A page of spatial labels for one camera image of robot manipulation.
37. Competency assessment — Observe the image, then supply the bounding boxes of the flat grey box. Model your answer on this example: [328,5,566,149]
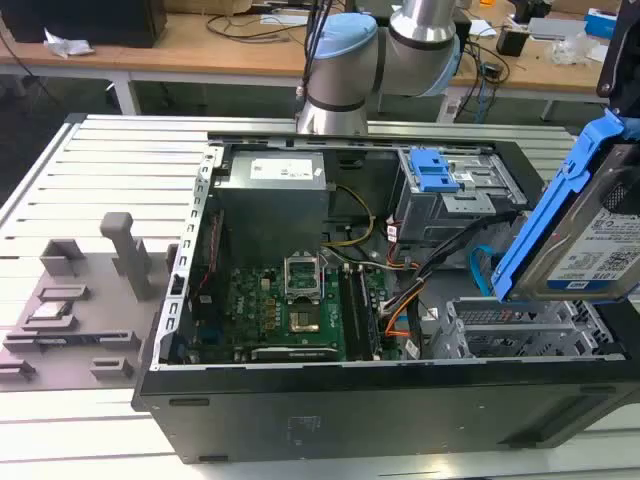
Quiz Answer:
[526,16,587,42]

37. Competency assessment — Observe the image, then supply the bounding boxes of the metal socket cover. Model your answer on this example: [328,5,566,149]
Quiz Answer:
[282,253,324,306]

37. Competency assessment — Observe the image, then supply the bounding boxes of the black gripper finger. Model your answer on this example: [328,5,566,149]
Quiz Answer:
[592,143,640,213]

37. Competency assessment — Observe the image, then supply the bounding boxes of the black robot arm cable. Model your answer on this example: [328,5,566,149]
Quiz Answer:
[295,0,333,110]

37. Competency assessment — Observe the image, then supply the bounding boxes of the metal disk bay cage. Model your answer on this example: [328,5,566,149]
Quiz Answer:
[393,146,527,244]

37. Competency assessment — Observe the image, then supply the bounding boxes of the black cable coil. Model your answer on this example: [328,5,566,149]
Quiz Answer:
[205,11,312,47]

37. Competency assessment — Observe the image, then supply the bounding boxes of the large black box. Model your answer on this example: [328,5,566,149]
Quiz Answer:
[0,0,169,50]

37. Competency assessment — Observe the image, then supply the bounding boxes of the yellow power wires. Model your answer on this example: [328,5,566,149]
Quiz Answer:
[321,183,377,249]

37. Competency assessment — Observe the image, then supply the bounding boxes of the red wire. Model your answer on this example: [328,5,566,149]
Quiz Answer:
[191,268,215,303]

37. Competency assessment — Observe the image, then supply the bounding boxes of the blue cardboard box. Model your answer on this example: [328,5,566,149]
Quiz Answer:
[583,6,619,40]

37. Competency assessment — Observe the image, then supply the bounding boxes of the grey parts rack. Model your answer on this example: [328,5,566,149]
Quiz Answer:
[0,211,182,392]

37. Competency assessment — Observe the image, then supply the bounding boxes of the hard disk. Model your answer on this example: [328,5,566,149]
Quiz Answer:
[490,106,640,305]

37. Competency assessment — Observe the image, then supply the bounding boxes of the black PC case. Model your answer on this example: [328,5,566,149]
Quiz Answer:
[130,130,633,465]

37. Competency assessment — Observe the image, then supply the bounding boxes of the wooden desk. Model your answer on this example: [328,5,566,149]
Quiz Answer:
[0,8,624,124]

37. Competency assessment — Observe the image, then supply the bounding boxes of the black RAM slot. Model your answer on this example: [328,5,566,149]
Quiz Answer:
[356,267,385,362]
[340,266,365,360]

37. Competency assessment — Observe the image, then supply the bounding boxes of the blue disk wire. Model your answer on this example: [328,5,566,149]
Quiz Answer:
[467,244,503,302]

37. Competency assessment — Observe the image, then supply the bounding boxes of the orange wire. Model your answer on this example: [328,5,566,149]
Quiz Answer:
[383,279,427,337]

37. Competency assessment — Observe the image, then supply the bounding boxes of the grey power supply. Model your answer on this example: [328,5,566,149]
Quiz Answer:
[213,149,332,272]

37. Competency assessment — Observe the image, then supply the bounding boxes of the blue plastic carrier handle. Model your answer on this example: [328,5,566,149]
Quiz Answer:
[408,146,460,194]

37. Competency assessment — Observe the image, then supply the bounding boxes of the black disk wire bundle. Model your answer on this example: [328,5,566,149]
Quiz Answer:
[378,211,517,314]

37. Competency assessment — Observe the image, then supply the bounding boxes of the silver perforated disk bay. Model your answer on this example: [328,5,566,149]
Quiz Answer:
[430,296,614,362]

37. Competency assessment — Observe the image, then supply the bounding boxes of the CPU socket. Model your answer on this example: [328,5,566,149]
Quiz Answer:
[285,307,324,337]

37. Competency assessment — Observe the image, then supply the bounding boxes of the clear plastic bags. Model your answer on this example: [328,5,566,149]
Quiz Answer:
[550,33,609,65]

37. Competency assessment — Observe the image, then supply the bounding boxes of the crumpled white paper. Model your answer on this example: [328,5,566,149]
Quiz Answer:
[42,26,96,60]

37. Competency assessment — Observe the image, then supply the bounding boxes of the green motherboard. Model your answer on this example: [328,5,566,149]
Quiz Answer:
[192,264,401,365]

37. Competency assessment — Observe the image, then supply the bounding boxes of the black power adapter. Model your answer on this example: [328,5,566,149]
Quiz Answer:
[495,26,529,57]

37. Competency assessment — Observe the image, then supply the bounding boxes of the black graphics card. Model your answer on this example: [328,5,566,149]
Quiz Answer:
[248,344,343,365]

